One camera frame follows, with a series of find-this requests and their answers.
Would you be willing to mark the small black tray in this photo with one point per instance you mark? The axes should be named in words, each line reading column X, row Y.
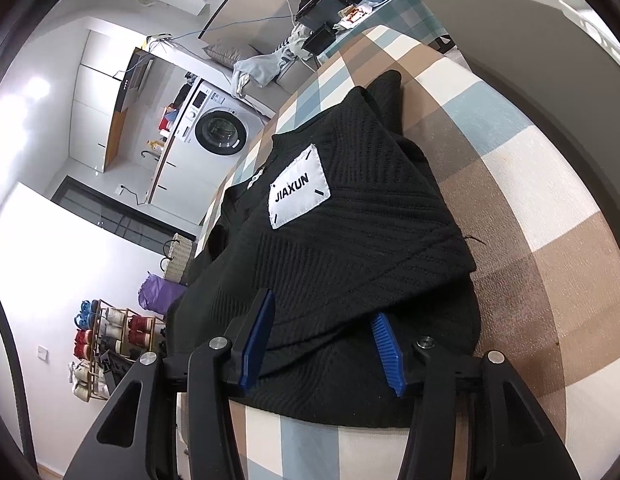
column 320, row 40

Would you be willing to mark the shoe rack with shoes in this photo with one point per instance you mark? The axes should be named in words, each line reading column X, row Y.
column 115, row 335

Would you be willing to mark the red basket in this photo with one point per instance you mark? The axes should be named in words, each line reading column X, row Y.
column 167, row 122

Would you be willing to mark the black knit sweater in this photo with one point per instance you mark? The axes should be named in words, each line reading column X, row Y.
column 340, row 245

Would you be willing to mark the grey box with black rim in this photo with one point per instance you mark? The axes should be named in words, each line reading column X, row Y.
column 322, row 7

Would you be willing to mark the side table with checked cloth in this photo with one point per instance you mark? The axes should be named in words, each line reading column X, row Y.
column 404, row 15

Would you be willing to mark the white upper cabinets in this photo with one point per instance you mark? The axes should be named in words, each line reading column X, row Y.
column 92, row 105

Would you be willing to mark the dark glass door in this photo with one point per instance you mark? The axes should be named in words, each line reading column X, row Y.
column 115, row 215

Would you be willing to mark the white plastic tray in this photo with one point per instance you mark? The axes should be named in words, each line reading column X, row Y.
column 587, row 25

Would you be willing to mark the grey pillow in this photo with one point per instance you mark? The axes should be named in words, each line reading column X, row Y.
column 232, row 52

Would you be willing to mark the range hood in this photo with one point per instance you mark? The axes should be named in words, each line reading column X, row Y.
column 135, row 77

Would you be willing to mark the white kitchen counter cabinet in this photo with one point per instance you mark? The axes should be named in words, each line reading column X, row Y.
column 190, row 170

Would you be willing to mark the large beige cabinet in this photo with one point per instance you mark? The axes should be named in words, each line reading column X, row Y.
column 499, row 30

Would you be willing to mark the checked tablecloth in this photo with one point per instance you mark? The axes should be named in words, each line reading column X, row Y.
column 514, row 210

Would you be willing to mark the grey sofa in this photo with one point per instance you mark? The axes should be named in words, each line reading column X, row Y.
column 285, row 82

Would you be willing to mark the woven basket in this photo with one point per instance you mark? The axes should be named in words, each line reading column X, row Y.
column 180, row 260

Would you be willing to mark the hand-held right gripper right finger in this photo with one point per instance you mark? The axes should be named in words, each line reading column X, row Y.
column 389, row 355

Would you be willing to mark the food tray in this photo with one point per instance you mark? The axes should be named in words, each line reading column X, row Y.
column 354, row 15

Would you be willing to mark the white washing machine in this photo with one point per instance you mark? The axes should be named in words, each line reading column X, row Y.
column 222, row 132

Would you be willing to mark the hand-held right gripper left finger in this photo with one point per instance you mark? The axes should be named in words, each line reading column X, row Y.
column 255, row 345

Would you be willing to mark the purple bag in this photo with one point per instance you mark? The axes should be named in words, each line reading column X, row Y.
column 160, row 295

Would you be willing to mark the white striped clothes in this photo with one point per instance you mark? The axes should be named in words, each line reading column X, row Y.
column 292, row 42

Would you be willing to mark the black faucet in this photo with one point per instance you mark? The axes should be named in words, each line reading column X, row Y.
column 151, row 154

